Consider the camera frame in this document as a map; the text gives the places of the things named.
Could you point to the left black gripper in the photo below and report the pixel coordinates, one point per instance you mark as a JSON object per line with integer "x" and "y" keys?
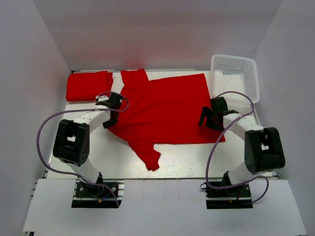
{"x": 107, "y": 125}

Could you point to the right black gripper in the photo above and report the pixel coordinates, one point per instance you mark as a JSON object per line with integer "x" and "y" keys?
{"x": 206, "y": 112}

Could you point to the red t shirt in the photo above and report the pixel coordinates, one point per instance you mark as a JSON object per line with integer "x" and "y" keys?
{"x": 162, "y": 111}
{"x": 86, "y": 86}

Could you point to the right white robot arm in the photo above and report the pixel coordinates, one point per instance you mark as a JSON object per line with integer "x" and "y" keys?
{"x": 263, "y": 150}

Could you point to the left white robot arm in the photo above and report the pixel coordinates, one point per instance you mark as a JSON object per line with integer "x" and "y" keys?
{"x": 72, "y": 142}

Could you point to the white plastic basket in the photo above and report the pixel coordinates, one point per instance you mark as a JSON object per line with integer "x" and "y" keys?
{"x": 234, "y": 73}

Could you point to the folded red t shirt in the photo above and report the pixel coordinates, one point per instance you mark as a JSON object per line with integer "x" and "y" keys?
{"x": 86, "y": 86}

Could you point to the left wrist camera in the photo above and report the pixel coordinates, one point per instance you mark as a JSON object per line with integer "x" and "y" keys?
{"x": 101, "y": 101}

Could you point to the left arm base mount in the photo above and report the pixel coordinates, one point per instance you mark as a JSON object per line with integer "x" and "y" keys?
{"x": 86, "y": 196}

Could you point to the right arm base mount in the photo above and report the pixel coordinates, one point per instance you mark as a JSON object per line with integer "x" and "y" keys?
{"x": 233, "y": 198}

